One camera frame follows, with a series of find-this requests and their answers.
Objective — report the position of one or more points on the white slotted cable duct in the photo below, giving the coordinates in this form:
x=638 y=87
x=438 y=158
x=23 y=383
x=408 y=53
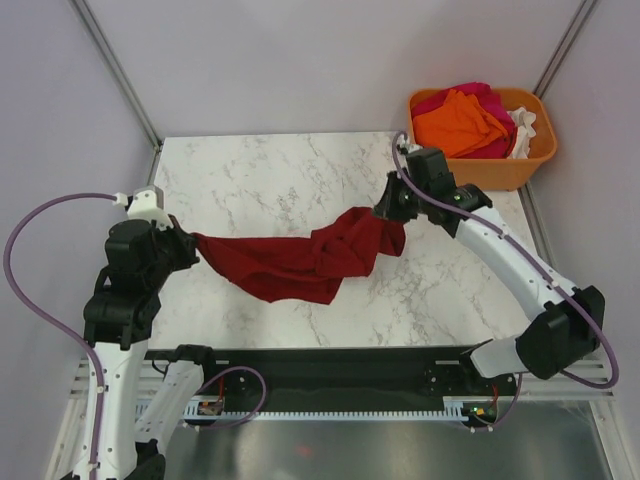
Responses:
x=452 y=410

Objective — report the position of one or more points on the right aluminium frame post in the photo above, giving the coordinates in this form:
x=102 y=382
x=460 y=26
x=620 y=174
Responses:
x=575 y=27

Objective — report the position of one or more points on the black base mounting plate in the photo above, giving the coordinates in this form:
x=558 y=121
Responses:
x=348 y=379

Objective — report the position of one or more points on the orange t shirt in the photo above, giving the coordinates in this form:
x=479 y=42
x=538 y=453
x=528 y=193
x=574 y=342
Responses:
x=452 y=127

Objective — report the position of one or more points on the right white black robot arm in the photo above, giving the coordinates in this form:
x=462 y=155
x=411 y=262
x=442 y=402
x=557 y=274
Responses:
x=565 y=321

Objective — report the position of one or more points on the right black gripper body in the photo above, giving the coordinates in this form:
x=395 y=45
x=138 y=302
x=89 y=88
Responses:
x=403 y=202

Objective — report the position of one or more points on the aluminium frame post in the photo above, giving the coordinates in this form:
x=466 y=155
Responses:
x=115 y=68
x=575 y=27

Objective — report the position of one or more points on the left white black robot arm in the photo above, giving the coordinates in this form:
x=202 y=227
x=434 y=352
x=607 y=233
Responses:
x=117 y=442

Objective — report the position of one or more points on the orange plastic basket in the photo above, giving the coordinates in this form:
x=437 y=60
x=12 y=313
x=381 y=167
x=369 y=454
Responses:
x=508 y=174

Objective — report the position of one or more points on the white t shirt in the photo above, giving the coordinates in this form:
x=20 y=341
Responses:
x=524 y=132

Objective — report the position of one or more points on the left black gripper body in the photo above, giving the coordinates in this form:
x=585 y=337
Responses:
x=174 y=253

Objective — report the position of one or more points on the left aluminium frame post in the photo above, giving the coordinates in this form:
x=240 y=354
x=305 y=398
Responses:
x=115 y=68

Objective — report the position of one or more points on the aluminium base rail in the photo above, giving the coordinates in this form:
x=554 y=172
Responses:
x=582 y=376

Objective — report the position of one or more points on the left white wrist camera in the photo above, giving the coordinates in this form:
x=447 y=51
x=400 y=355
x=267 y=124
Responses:
x=145 y=204

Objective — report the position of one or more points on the dark red t shirt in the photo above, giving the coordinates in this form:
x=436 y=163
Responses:
x=309 y=268

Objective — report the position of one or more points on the magenta pink t shirt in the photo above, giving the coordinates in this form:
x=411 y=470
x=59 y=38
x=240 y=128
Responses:
x=492 y=107

